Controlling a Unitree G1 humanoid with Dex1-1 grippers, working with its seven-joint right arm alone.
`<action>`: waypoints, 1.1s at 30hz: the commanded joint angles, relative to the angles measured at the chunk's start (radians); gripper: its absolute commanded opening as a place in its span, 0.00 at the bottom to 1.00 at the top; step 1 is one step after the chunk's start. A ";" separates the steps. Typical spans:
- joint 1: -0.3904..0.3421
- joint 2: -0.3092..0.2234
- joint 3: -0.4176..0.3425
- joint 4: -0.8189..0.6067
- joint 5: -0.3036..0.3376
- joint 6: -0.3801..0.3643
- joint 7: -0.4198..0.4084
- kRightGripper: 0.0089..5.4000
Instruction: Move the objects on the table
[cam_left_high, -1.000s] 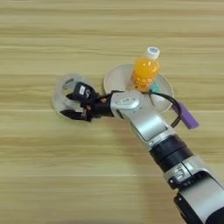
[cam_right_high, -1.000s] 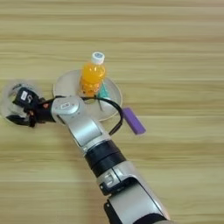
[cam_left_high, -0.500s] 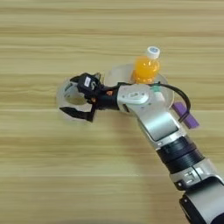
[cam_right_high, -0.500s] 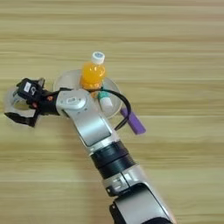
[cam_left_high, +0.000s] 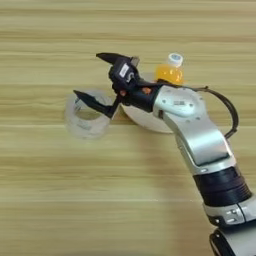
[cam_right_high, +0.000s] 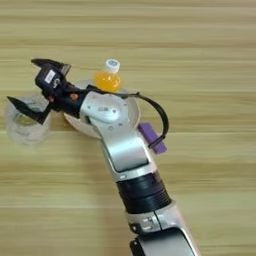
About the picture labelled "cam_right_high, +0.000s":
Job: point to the beige round plate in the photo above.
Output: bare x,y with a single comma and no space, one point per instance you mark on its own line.
131,110

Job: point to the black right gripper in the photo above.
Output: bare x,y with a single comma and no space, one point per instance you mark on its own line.
68,98

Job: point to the orange juice bottle white cap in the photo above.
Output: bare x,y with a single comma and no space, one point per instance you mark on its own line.
108,81

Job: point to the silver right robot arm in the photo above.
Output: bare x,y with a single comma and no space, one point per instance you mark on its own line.
126,150

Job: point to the clear tape roll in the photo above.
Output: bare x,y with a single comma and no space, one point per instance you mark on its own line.
23,133

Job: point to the purple rectangular block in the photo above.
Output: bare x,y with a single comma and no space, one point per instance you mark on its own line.
151,136

